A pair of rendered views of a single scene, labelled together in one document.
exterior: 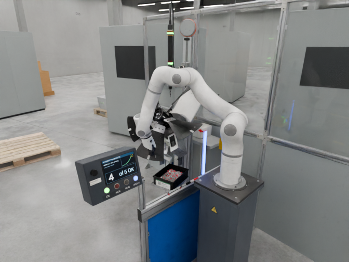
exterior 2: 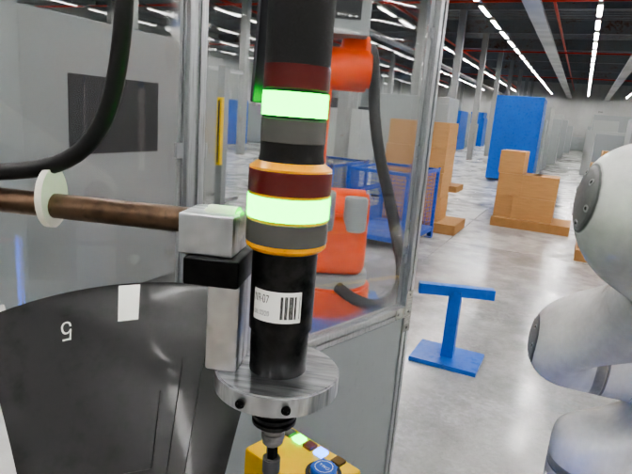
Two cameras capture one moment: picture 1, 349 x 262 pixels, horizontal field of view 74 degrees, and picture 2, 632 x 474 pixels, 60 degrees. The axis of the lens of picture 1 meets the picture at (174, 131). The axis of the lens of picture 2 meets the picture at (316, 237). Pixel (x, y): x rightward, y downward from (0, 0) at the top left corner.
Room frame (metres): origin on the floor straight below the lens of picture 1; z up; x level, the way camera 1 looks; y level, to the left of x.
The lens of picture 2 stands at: (1.72, 0.32, 1.60)
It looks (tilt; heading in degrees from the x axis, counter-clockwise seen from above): 13 degrees down; 265
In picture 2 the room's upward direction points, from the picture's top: 5 degrees clockwise
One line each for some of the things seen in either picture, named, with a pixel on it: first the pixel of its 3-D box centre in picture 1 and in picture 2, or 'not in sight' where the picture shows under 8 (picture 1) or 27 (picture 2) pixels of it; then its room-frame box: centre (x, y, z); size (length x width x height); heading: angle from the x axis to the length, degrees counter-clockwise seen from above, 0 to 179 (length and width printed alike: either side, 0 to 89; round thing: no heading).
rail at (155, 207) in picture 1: (194, 185); not in sight; (1.37, -0.14, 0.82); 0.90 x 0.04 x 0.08; 133
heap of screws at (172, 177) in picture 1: (171, 178); not in sight; (1.44, 0.02, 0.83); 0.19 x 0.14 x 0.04; 149
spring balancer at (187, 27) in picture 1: (187, 27); not in sight; (2.41, -0.12, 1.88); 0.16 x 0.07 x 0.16; 78
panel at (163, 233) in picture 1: (192, 228); not in sight; (1.37, -0.14, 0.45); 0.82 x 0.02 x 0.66; 133
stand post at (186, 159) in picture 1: (186, 169); not in sight; (2.03, -0.12, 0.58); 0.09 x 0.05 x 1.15; 43
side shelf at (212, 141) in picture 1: (203, 139); not in sight; (2.16, -0.29, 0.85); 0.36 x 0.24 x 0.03; 43
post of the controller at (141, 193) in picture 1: (141, 193); not in sight; (1.08, 0.18, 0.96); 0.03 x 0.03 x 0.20; 43
